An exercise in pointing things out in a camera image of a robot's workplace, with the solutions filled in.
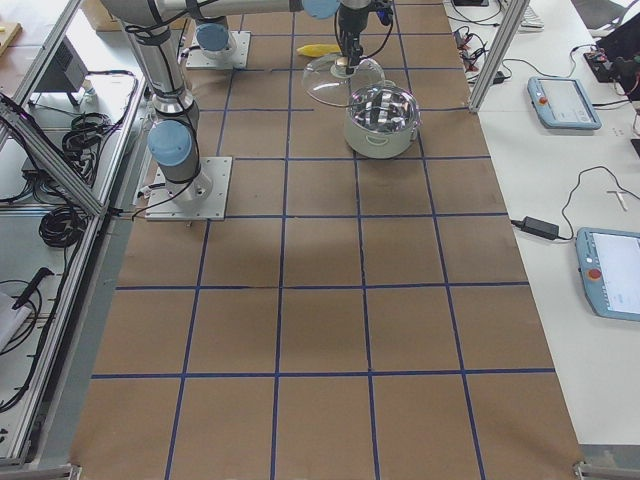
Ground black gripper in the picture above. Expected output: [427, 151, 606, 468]
[337, 1, 394, 50]

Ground yellow corn cob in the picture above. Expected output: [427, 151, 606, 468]
[296, 44, 341, 58]

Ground clear glass pot lid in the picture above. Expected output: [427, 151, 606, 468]
[302, 53, 385, 107]

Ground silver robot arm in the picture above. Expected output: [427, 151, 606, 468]
[194, 16, 237, 59]
[104, 1, 393, 206]

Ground white steel cooking pot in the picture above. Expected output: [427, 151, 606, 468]
[343, 81, 421, 159]

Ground far blue teach pendant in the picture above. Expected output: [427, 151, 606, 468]
[527, 77, 602, 131]

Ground blue teach pendant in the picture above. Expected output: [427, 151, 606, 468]
[575, 227, 639, 322]
[527, 77, 602, 131]

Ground black power adapter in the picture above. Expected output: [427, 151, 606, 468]
[519, 216, 559, 240]

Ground grey control box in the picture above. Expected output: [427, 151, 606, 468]
[34, 36, 88, 107]

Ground near blue teach pendant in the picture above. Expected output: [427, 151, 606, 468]
[575, 227, 639, 322]

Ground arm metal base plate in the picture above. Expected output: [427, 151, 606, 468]
[143, 157, 233, 221]
[185, 31, 251, 70]

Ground aluminium frame post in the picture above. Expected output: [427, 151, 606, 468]
[468, 0, 529, 113]

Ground coiled black cable bundle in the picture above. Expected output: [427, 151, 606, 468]
[38, 205, 84, 250]

